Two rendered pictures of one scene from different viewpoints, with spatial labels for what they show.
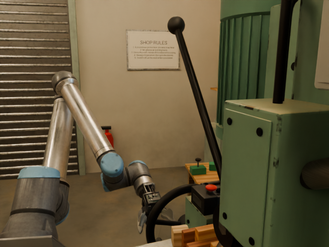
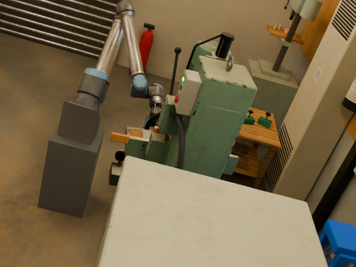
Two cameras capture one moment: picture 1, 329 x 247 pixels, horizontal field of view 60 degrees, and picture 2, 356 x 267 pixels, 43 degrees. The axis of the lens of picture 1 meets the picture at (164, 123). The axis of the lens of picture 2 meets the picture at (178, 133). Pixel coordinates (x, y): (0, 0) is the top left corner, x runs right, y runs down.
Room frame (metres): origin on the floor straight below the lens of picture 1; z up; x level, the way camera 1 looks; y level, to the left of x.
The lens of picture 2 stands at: (-1.51, -0.28, 2.17)
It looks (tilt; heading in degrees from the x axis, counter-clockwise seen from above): 30 degrees down; 4
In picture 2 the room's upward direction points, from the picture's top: 19 degrees clockwise
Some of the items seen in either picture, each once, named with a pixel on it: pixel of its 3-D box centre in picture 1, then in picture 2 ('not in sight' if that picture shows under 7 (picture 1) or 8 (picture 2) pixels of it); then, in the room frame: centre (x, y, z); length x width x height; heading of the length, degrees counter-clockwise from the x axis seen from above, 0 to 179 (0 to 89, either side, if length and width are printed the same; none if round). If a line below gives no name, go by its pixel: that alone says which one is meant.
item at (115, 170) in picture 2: not in sight; (116, 174); (0.59, 0.10, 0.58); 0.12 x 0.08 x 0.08; 19
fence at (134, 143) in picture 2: not in sight; (184, 152); (0.51, -0.22, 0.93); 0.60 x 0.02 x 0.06; 109
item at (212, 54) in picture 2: not in sight; (222, 53); (0.41, -0.23, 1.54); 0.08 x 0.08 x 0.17; 19
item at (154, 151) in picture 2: not in sight; (157, 148); (0.31, -0.10, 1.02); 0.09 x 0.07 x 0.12; 109
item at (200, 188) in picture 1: (216, 193); not in sight; (0.73, -0.14, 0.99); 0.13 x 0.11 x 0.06; 109
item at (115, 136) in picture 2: not in sight; (167, 146); (0.52, -0.13, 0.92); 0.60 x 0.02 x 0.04; 109
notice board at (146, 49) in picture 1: (153, 50); not in sight; (3.48, 0.13, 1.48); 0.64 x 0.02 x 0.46; 101
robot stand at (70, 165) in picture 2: not in sight; (71, 167); (0.87, 0.47, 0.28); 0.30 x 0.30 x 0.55; 11
